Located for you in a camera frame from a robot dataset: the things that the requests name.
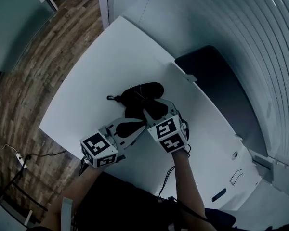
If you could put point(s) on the white power strip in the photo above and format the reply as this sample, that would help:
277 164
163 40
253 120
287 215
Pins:
21 160

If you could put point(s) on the frosted glass door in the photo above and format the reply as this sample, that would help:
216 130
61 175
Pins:
14 20

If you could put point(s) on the long dark desk partition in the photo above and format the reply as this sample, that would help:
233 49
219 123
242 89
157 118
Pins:
219 93

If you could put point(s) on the person's left forearm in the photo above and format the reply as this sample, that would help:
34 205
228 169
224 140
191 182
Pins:
72 196

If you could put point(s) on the black glasses case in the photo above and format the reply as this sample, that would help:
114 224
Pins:
149 88

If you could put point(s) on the white partition bracket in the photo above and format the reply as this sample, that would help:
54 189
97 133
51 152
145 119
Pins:
190 77
238 136

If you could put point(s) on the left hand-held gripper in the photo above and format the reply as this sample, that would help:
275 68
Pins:
98 148

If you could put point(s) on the short dark desk partition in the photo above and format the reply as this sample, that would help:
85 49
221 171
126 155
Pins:
262 161

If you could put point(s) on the black smartphone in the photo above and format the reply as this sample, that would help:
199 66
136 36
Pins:
219 195

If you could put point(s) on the thin wire eyeglasses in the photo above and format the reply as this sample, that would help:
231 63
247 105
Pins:
142 96

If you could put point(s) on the black tripod stand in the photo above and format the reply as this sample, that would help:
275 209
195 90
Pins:
14 186

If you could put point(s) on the person's right forearm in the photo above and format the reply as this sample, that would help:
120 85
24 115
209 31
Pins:
187 184

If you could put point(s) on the person's black clothing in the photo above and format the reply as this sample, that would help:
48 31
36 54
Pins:
122 206

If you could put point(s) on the dark-framed eyeglasses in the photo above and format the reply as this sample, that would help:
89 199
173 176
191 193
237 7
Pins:
232 180

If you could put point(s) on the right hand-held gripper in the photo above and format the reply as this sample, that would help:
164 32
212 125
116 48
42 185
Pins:
166 129

